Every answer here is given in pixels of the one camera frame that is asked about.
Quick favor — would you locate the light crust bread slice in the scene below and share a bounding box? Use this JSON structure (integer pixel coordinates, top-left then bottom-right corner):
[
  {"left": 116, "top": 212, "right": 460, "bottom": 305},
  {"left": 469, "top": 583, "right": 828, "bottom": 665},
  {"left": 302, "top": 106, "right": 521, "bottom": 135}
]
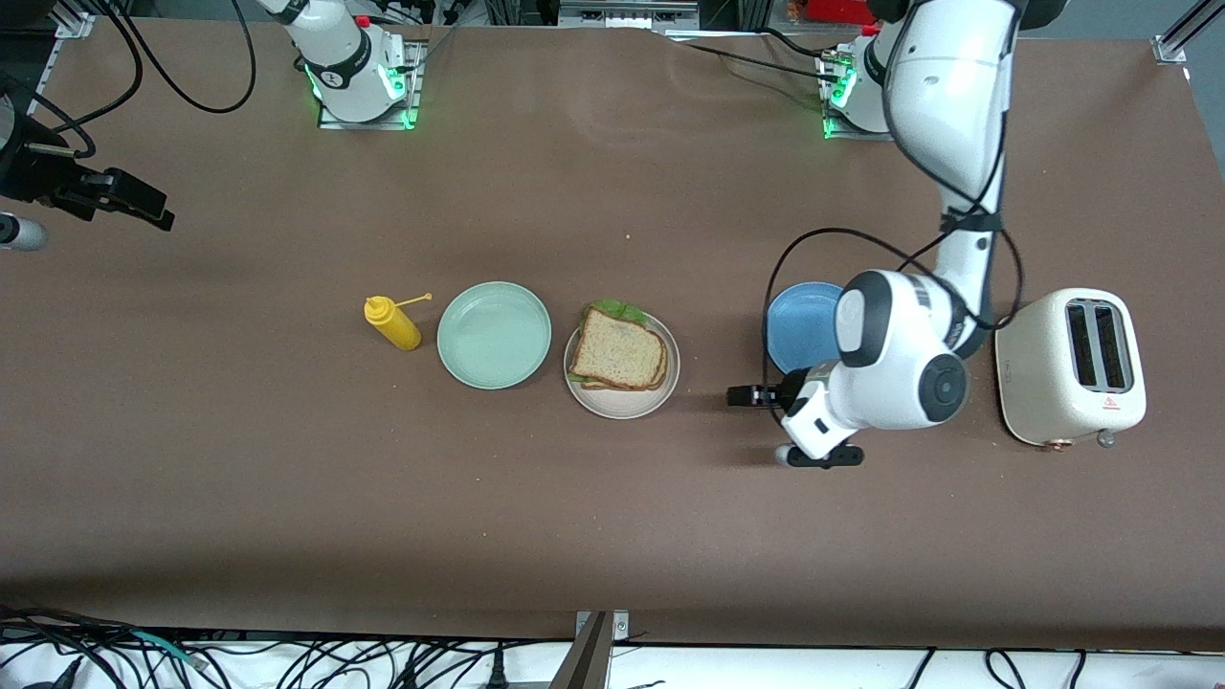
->
[{"left": 571, "top": 330, "right": 670, "bottom": 393}]

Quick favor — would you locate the dark crust bread slice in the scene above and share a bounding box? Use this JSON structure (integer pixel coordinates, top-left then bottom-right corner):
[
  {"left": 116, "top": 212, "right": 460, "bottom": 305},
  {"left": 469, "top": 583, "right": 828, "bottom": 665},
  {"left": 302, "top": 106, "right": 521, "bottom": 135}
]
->
[{"left": 569, "top": 308, "right": 665, "bottom": 387}]

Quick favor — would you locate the green lettuce leaf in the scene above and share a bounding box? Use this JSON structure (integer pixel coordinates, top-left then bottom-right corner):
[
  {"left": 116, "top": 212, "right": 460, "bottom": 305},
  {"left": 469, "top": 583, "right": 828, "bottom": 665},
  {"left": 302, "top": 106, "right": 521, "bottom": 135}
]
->
[{"left": 567, "top": 300, "right": 652, "bottom": 386}]

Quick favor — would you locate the yellow squeeze bottle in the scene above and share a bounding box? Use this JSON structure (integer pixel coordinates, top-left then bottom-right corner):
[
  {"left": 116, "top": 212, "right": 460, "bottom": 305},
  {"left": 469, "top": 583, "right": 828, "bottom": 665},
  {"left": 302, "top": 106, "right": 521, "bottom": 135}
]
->
[{"left": 364, "top": 293, "right": 434, "bottom": 352}]

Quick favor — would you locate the blue plate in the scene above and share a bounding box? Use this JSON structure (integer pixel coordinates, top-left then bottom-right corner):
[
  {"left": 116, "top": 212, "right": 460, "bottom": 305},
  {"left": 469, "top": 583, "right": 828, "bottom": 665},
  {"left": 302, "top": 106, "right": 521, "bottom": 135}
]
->
[{"left": 766, "top": 281, "right": 848, "bottom": 376}]

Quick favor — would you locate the beige plate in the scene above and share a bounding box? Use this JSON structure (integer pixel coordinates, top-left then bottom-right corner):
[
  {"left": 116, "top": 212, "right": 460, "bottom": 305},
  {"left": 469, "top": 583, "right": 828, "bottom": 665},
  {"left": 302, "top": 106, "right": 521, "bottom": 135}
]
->
[{"left": 563, "top": 311, "right": 681, "bottom": 420}]

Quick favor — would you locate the mint green plate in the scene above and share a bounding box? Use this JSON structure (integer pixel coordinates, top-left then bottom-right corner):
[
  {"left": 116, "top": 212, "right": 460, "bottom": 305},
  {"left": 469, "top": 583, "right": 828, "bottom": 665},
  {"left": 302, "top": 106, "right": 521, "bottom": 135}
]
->
[{"left": 436, "top": 280, "right": 553, "bottom": 390}]

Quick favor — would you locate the white two-slot toaster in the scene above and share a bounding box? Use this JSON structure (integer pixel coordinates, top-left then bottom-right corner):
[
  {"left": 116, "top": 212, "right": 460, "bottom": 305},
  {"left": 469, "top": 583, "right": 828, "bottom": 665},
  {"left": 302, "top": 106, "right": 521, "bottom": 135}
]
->
[{"left": 993, "top": 287, "right": 1147, "bottom": 453}]

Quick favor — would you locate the red box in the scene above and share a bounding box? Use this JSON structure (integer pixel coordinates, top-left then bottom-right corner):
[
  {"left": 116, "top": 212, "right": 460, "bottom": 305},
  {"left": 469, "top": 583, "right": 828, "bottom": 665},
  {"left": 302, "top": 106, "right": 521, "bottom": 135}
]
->
[{"left": 804, "top": 0, "right": 883, "bottom": 26}]

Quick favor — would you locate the silver metal box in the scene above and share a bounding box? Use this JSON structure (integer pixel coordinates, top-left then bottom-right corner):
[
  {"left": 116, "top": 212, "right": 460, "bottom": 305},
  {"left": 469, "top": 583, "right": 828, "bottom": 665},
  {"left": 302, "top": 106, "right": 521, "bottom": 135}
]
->
[{"left": 558, "top": 0, "right": 702, "bottom": 30}]

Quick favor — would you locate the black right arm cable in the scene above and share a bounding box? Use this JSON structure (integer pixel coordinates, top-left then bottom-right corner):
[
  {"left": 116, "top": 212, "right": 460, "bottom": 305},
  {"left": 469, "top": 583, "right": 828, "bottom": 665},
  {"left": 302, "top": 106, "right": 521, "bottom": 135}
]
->
[{"left": 0, "top": 0, "right": 257, "bottom": 159}]

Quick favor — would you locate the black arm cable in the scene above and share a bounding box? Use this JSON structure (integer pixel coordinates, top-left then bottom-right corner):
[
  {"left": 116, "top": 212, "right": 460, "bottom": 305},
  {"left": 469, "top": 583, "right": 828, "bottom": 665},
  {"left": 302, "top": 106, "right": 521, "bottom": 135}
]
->
[
  {"left": 761, "top": 57, "right": 1025, "bottom": 384},
  {"left": 0, "top": 0, "right": 257, "bottom": 159}
]

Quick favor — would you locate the aluminium frame corner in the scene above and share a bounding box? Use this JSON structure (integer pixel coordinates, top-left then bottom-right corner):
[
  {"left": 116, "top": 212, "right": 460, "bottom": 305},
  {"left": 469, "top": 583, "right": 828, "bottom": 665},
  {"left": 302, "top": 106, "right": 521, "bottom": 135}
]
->
[
  {"left": 27, "top": 0, "right": 97, "bottom": 114},
  {"left": 1153, "top": 0, "right": 1225, "bottom": 66}
]

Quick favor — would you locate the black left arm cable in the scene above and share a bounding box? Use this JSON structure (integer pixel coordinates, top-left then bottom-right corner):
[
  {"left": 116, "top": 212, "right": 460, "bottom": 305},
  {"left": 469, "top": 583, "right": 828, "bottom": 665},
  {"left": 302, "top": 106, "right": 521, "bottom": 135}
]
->
[{"left": 761, "top": 57, "right": 1025, "bottom": 384}]

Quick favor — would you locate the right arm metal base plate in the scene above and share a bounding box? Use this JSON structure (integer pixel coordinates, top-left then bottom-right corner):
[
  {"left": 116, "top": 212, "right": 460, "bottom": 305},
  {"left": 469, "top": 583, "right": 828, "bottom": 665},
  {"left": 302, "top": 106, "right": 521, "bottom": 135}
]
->
[{"left": 316, "top": 38, "right": 422, "bottom": 131}]

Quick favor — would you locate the small metal bracket plate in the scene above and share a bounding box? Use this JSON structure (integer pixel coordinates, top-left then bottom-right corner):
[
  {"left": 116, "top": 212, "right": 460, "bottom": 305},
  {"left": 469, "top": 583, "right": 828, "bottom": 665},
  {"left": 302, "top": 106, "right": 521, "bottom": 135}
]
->
[{"left": 574, "top": 610, "right": 632, "bottom": 644}]

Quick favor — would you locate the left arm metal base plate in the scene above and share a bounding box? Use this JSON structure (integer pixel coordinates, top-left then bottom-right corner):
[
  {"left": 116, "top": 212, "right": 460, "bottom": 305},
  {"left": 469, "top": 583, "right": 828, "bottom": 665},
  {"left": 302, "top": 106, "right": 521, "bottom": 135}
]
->
[{"left": 821, "top": 53, "right": 898, "bottom": 144}]

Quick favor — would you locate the aluminium post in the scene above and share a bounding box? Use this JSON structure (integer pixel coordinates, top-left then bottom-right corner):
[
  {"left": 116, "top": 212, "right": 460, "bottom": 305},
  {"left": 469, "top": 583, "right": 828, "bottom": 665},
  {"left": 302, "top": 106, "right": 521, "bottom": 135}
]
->
[{"left": 548, "top": 612, "right": 613, "bottom": 689}]

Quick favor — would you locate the black cable on table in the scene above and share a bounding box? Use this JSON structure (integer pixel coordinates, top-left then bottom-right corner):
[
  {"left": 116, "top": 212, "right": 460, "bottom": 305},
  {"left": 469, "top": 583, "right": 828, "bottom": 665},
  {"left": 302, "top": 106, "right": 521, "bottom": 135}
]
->
[{"left": 660, "top": 29, "right": 848, "bottom": 82}]

